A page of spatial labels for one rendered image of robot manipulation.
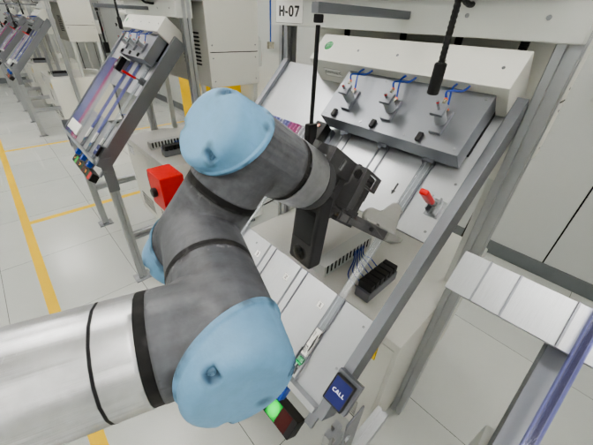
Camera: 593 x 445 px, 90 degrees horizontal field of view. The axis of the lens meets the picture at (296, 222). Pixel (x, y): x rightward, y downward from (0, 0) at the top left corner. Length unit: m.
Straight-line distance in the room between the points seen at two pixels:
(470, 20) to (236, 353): 0.71
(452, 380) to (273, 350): 1.53
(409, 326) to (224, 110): 0.82
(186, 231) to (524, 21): 0.65
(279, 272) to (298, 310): 0.10
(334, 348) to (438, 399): 1.02
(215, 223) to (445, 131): 0.50
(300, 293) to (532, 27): 0.65
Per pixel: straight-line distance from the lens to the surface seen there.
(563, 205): 2.34
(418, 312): 1.00
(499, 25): 0.74
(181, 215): 0.29
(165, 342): 0.20
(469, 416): 1.64
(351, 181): 0.41
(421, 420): 1.54
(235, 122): 0.25
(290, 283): 0.70
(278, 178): 0.29
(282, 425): 0.72
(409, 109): 0.71
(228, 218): 0.28
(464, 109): 0.68
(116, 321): 0.21
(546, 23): 0.72
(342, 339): 0.64
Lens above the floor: 1.32
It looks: 34 degrees down
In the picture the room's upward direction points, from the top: 3 degrees clockwise
